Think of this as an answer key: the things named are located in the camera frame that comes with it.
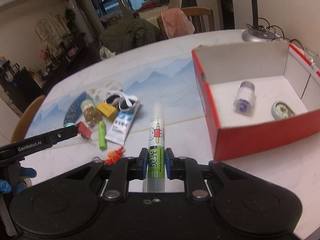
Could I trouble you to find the yellow small box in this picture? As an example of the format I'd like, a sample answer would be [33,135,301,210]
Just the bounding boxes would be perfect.
[97,101,118,122]

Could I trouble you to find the red binder clip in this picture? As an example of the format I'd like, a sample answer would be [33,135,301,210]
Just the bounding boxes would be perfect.
[76,121,92,140]

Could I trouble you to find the white sunglasses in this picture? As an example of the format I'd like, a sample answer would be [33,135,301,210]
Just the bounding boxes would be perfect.
[105,90,139,112]

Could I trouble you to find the clear glass cup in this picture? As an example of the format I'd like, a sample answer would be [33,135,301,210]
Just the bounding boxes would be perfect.
[304,47,318,68]

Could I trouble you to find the olive green jacket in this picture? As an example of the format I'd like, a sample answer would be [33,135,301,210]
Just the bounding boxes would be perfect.
[99,18,164,55]

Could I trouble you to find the red white cardboard box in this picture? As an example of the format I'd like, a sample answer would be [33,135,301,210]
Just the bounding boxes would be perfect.
[192,41,319,161]

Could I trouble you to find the dark sideboard cabinet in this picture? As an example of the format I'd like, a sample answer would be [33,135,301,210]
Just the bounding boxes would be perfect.
[1,60,44,113]

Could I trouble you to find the red lobster keychain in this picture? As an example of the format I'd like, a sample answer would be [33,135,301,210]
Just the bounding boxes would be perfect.
[92,146,125,165]

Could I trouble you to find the silver desk lamp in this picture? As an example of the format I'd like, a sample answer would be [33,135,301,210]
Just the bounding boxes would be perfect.
[241,0,276,42]

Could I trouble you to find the green white glue stick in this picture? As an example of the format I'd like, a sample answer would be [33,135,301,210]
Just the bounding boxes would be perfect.
[143,101,165,193]

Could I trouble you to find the wooden chair left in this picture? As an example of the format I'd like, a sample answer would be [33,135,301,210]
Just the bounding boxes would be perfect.
[11,95,46,143]

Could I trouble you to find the sofa with blanket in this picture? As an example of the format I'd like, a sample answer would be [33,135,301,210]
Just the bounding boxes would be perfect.
[138,0,197,25]

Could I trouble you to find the blue gloved left hand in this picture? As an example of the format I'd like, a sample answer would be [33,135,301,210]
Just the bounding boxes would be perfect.
[1,167,37,194]

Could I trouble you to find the round green tin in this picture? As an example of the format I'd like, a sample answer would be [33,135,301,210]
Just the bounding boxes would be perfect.
[271,101,295,120]

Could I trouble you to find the white blue cream tube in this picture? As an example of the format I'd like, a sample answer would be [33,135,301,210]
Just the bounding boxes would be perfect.
[105,99,140,146]

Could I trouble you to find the brown jar green lid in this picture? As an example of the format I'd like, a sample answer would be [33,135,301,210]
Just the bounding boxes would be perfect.
[80,99,101,127]

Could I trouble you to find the wooden chair pink cloth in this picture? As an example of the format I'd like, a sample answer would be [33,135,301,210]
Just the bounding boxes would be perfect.
[157,7,215,40]

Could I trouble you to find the white purple pill bottle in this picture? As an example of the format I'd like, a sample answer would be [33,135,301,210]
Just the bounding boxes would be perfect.
[233,81,255,114]

